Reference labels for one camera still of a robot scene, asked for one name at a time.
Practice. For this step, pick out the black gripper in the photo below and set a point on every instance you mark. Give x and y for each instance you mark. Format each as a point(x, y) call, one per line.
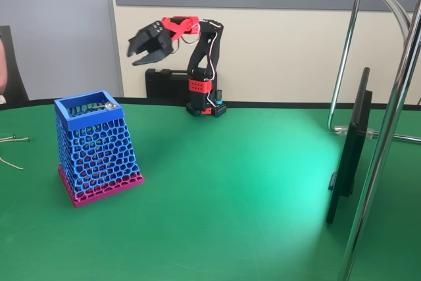
point(160, 41)

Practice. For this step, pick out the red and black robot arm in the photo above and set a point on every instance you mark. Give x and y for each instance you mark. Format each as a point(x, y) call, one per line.
point(197, 85)

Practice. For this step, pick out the blue and pink mesh basket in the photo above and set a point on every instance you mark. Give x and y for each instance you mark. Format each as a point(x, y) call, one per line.
point(98, 149)

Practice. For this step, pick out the black plastic case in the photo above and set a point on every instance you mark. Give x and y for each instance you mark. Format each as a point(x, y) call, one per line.
point(164, 83)

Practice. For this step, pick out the black chair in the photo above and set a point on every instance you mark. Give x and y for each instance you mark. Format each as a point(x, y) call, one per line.
point(13, 70)

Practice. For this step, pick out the green table cloth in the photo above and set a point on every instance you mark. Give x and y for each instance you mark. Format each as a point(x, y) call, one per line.
point(230, 212)

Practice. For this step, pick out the clear plastic foot piece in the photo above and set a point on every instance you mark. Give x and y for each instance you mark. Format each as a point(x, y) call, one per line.
point(342, 129)

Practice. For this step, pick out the black LED light panel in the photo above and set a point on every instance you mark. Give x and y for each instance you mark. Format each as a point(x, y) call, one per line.
point(350, 149)

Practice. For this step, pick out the chrome tube stand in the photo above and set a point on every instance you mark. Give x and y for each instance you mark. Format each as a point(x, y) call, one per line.
point(378, 169)

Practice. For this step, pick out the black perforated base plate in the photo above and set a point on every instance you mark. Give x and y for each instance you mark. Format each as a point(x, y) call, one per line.
point(219, 110)

